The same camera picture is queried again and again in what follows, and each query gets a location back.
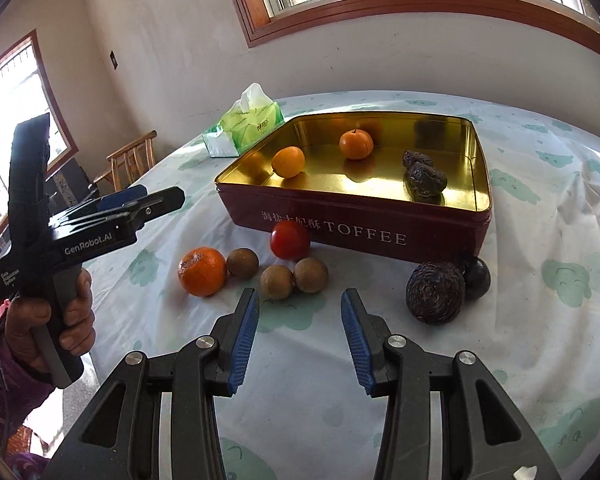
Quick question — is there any large wrinkled passion fruit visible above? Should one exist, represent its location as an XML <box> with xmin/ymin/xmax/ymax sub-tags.
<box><xmin>405</xmin><ymin>262</ymin><xmax>465</xmax><ymax>325</ymax></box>

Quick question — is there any wrinkled dark passion fruit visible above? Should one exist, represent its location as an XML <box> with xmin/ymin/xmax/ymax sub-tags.
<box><xmin>406</xmin><ymin>162</ymin><xmax>448</xmax><ymax>204</ymax></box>

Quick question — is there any green tissue pack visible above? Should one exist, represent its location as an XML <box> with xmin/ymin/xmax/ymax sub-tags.
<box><xmin>202</xmin><ymin>82</ymin><xmax>284</xmax><ymax>158</ymax></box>

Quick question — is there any red gold toffee tin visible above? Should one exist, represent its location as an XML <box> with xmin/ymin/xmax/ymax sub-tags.
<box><xmin>214</xmin><ymin>110</ymin><xmax>492</xmax><ymax>262</ymax></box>

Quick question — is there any yellow-orange kumquat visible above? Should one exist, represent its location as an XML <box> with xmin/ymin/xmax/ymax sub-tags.
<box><xmin>271</xmin><ymin>146</ymin><xmax>306</xmax><ymax>179</ymax></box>

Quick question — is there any cloud pattern tablecloth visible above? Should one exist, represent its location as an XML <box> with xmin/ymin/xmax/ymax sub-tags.
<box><xmin>88</xmin><ymin>91</ymin><xmax>600</xmax><ymax>479</ymax></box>

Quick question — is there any large mandarin orange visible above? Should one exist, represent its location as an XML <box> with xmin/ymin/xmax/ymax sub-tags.
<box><xmin>339</xmin><ymin>129</ymin><xmax>374</xmax><ymax>160</ymax></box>

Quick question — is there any person's left hand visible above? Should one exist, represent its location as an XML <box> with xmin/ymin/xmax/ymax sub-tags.
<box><xmin>2</xmin><ymin>268</ymin><xmax>97</xmax><ymax>375</ymax></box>

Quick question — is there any side window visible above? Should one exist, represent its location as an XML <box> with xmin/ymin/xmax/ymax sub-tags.
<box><xmin>0</xmin><ymin>29</ymin><xmax>80</xmax><ymax>261</ymax></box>

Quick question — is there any smooth dark round fruit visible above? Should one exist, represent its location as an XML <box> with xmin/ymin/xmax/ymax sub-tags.
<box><xmin>460</xmin><ymin>256</ymin><xmax>491</xmax><ymax>301</ymax></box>

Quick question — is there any dark wall switch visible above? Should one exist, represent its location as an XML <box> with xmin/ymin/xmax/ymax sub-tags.
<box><xmin>109</xmin><ymin>51</ymin><xmax>118</xmax><ymax>70</ymax></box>

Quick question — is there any wooden chair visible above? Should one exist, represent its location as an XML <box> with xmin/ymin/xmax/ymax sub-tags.
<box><xmin>94</xmin><ymin>130</ymin><xmax>157</xmax><ymax>192</ymax></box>

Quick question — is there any brown longan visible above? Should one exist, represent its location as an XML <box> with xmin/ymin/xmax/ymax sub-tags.
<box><xmin>260</xmin><ymin>264</ymin><xmax>294</xmax><ymax>300</ymax></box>
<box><xmin>294</xmin><ymin>257</ymin><xmax>329</xmax><ymax>294</ymax></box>
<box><xmin>226</xmin><ymin>248</ymin><xmax>260</xmax><ymax>280</ymax></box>

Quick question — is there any red cherry tomato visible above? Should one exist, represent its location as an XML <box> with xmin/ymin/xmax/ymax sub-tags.
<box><xmin>270</xmin><ymin>220</ymin><xmax>311</xmax><ymax>261</ymax></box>

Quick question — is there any small mandarin orange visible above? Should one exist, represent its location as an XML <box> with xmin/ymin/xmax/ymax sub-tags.
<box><xmin>178</xmin><ymin>247</ymin><xmax>227</xmax><ymax>297</ymax></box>

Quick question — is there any purple patterned sleeve forearm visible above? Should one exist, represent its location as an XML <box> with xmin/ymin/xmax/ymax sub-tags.
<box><xmin>0</xmin><ymin>341</ymin><xmax>55</xmax><ymax>451</ymax></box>

